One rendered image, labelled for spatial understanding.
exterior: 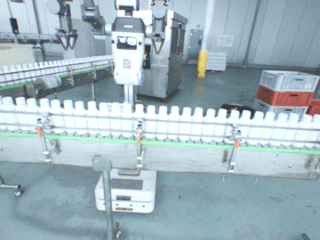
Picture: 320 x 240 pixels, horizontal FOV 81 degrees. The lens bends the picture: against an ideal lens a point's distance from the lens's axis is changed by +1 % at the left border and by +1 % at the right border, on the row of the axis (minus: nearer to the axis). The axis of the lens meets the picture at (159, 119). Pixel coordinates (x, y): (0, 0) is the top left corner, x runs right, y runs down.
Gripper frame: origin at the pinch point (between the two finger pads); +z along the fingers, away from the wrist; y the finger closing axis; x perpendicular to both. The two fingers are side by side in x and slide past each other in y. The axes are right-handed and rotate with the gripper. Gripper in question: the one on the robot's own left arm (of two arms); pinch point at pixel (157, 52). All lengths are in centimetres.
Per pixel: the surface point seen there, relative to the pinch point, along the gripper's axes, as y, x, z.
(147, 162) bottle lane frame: -18, 3, 53
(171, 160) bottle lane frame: -18, -10, 52
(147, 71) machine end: 363, 36, 57
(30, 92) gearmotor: 75, 124, 46
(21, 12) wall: 1177, 878, -141
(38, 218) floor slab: 14, 97, 139
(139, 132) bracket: -25.1, 6.0, 32.9
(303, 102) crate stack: 167, -209, 65
